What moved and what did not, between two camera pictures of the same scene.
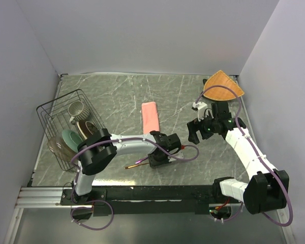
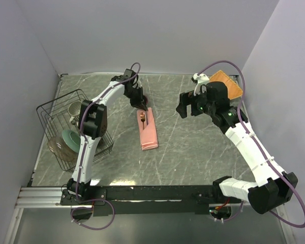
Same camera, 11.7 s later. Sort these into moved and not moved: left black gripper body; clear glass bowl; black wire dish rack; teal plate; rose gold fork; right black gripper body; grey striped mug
Moved: right black gripper body; left black gripper body; rose gold fork
Not moved: grey striped mug; black wire dish rack; clear glass bowl; teal plate
